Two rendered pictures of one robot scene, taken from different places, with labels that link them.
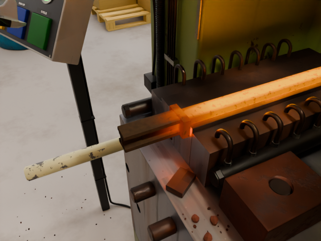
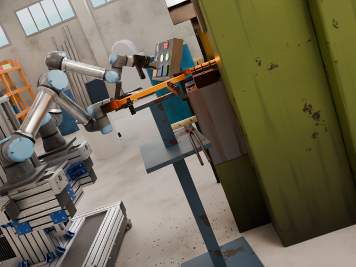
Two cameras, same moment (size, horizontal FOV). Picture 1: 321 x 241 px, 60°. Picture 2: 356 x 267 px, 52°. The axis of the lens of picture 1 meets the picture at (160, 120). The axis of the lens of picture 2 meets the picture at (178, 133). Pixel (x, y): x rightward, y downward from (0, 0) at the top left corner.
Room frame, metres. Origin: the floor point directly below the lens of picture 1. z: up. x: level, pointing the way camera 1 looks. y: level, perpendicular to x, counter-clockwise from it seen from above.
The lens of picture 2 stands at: (-1.63, -0.96, 1.26)
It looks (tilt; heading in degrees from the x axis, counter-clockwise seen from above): 15 degrees down; 31
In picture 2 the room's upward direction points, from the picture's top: 22 degrees counter-clockwise
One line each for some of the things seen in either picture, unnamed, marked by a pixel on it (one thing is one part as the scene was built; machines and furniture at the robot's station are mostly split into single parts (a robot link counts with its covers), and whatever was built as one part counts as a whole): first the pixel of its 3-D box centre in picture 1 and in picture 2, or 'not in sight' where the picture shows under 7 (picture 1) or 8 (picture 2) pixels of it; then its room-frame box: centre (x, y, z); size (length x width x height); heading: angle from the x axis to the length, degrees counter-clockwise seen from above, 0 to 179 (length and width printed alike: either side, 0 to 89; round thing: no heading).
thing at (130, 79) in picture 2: not in sight; (132, 68); (5.96, 4.04, 0.72); 0.73 x 0.65 x 1.44; 111
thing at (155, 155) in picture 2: not in sight; (171, 146); (-0.22, -0.07, 0.75); 0.40 x 0.30 x 0.02; 35
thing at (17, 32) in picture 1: (19, 21); (160, 71); (0.73, 0.37, 1.01); 0.07 x 0.05 x 0.07; 51
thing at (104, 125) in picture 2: not in sight; (103, 124); (0.08, 0.52, 0.88); 0.11 x 0.08 x 0.11; 73
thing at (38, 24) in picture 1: (40, 31); (166, 70); (0.67, 0.30, 1.01); 0.07 x 0.05 x 0.07; 51
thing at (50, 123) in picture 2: not in sight; (45, 124); (0.07, 0.97, 0.98); 0.13 x 0.12 x 0.14; 25
